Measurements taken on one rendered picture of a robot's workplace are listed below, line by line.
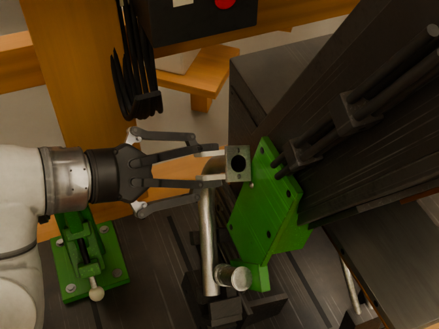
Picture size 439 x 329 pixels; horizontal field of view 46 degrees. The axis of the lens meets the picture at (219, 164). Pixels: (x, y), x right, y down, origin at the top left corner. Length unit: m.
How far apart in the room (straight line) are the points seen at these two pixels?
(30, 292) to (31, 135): 2.06
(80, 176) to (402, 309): 0.48
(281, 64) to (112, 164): 0.39
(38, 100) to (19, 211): 2.25
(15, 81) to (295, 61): 0.51
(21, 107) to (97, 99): 1.95
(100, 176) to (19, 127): 2.10
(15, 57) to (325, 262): 0.70
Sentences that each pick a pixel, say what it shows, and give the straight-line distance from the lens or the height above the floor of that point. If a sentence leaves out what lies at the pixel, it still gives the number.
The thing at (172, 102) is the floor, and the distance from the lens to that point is 2.75.
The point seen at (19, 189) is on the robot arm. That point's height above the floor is 1.33.
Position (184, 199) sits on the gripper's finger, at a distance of 0.76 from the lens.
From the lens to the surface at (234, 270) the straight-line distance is 0.82.
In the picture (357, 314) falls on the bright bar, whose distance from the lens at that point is 0.92.
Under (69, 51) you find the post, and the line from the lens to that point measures 0.89.
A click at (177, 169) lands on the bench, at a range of 1.24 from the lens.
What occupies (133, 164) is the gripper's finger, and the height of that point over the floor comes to 1.28.
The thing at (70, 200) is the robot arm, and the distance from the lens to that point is 0.69.
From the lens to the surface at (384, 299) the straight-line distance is 0.80.
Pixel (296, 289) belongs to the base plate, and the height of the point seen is 0.90.
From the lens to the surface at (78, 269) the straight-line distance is 0.97.
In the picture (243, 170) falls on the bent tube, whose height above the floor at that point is 1.22.
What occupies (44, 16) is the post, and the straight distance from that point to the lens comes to 0.85.
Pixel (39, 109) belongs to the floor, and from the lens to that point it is 2.85.
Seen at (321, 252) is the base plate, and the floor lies 0.90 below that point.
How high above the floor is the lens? 1.81
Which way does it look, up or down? 48 degrees down
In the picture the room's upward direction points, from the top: straight up
